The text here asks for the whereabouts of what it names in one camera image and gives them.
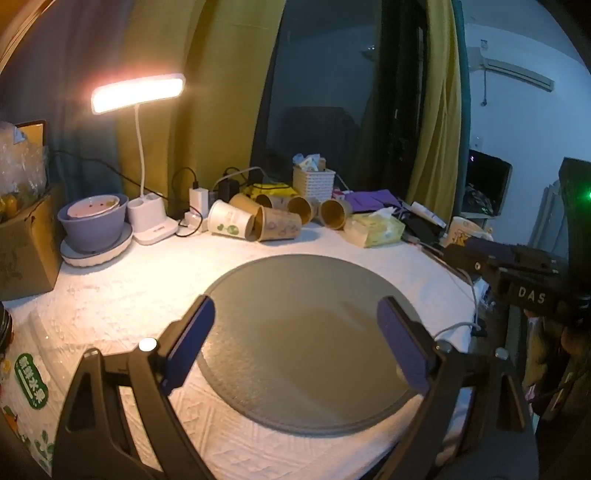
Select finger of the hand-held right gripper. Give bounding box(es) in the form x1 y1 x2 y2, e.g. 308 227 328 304
443 244 509 296
464 237 561 273

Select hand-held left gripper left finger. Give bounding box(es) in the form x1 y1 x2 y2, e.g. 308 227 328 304
53 294 218 480

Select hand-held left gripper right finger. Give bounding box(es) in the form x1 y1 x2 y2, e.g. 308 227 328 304
377 296 539 480

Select white paper cup green print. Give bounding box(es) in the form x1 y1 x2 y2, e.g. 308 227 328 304
207 199 257 241

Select brown printed paper cup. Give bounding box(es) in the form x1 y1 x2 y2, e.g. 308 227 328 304
253 206 303 243

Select person's right hand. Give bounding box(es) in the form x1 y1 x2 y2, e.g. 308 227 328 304
524 307 591 367

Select white mug yellow print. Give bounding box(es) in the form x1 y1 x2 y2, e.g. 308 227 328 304
440 216 496 250

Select black flat case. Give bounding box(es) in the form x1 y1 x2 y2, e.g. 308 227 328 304
401 216 445 246

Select white tube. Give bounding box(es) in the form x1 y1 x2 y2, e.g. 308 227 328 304
409 201 448 230

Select white textured table cloth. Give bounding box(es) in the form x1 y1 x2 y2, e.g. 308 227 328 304
0 220 482 480

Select yellow tissue pack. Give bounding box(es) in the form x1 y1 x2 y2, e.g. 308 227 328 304
344 207 406 249

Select round grey mat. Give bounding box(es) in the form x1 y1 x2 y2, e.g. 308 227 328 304
198 253 437 435

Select purple cloth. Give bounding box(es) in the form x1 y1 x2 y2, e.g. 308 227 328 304
344 188 413 219

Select white plate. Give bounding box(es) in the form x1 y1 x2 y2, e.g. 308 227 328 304
60 222 135 268

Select white charger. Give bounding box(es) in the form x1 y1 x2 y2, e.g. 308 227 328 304
178 186 211 233

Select yellow curtain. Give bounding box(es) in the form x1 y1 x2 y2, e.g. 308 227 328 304
405 0 472 214
113 0 288 220

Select purple bowl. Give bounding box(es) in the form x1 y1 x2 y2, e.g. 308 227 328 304
58 194 129 254

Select pink inner bowl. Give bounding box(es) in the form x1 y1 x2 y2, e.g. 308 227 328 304
67 195 122 220

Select white woven basket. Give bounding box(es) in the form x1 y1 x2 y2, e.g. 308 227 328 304
293 167 337 203

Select yellow packet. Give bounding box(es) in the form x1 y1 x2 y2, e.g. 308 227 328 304
242 182 299 199

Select white air conditioner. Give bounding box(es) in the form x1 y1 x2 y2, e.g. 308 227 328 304
466 45 555 93

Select packets in basket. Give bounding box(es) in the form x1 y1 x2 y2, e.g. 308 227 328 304
293 152 327 173

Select brown cardboard box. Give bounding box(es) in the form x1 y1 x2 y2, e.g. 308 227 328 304
0 121 66 302

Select clear plastic bag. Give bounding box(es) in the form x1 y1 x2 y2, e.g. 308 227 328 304
0 121 49 224

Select white desk lamp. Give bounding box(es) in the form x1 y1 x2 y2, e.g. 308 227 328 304
91 73 187 246

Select white cable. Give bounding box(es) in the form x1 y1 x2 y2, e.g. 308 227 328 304
433 271 482 340

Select black cable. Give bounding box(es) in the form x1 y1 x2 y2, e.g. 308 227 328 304
48 150 204 238

